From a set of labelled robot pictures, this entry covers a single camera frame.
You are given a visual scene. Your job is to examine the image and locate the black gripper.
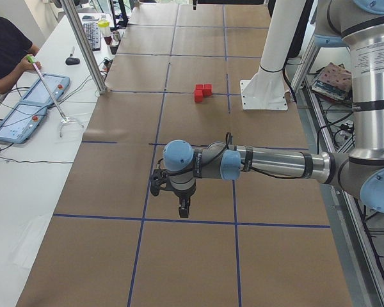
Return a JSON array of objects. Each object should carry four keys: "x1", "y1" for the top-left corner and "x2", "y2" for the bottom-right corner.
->
[{"x1": 170, "y1": 175, "x2": 196, "y2": 218}]

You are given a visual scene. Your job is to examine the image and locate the red block carried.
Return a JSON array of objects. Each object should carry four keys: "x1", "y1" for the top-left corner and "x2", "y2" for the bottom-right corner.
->
[{"x1": 202, "y1": 84, "x2": 212, "y2": 97}]

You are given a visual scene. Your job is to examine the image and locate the metal cup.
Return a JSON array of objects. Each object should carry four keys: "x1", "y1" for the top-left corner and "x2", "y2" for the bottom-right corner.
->
[{"x1": 111, "y1": 31, "x2": 121, "y2": 45}]

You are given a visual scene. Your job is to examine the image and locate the yellow lid bottle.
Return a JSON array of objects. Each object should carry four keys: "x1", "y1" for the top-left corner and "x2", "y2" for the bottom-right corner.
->
[{"x1": 97, "y1": 14, "x2": 111, "y2": 38}]

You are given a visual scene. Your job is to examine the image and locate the black keyboard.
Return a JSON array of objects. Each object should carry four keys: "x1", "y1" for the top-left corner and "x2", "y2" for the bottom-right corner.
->
[{"x1": 83, "y1": 22, "x2": 101, "y2": 51}]

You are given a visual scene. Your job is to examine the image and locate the black computer mouse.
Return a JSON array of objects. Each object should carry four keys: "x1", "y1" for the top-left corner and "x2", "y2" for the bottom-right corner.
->
[{"x1": 65, "y1": 57, "x2": 81, "y2": 66}]

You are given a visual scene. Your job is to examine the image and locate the reacher grabber stick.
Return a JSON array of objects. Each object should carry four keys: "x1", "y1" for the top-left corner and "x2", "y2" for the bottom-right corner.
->
[{"x1": 26, "y1": 55, "x2": 84, "y2": 137}]

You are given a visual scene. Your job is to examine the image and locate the stack of books and cloth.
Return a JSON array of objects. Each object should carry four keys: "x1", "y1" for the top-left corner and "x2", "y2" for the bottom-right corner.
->
[{"x1": 311, "y1": 63, "x2": 352, "y2": 101}]

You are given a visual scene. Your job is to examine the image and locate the lower teach pendant tablet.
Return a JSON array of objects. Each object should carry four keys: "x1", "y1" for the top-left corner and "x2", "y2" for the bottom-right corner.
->
[{"x1": 0, "y1": 102, "x2": 47, "y2": 144}]

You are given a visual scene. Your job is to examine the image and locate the teach pendant tablet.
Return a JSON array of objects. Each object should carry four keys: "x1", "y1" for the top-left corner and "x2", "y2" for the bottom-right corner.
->
[
  {"x1": 0, "y1": 102, "x2": 47, "y2": 144},
  {"x1": 20, "y1": 73, "x2": 72, "y2": 106}
]

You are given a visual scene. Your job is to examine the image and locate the upper teach pendant tablet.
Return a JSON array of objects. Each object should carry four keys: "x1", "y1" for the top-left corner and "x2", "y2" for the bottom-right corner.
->
[{"x1": 20, "y1": 73, "x2": 72, "y2": 106}]

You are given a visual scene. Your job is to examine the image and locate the person in black shirt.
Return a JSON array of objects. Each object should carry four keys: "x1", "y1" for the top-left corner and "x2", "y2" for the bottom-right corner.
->
[{"x1": 0, "y1": 17, "x2": 40, "y2": 95}]

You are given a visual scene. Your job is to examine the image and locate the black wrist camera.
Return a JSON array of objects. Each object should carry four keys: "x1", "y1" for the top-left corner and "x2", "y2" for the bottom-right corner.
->
[{"x1": 150, "y1": 168, "x2": 168, "y2": 196}]

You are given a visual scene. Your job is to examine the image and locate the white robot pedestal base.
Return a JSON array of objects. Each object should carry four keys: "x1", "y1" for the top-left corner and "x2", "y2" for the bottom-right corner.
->
[{"x1": 240, "y1": 0, "x2": 313, "y2": 111}]

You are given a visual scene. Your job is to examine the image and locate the aluminium frame post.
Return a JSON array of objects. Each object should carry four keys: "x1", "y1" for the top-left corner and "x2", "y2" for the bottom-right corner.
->
[{"x1": 60, "y1": 0, "x2": 107, "y2": 94}]

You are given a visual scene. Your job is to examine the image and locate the aluminium frame rail right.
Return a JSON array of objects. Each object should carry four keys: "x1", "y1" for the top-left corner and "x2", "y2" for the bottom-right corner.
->
[{"x1": 298, "y1": 75, "x2": 384, "y2": 306}]

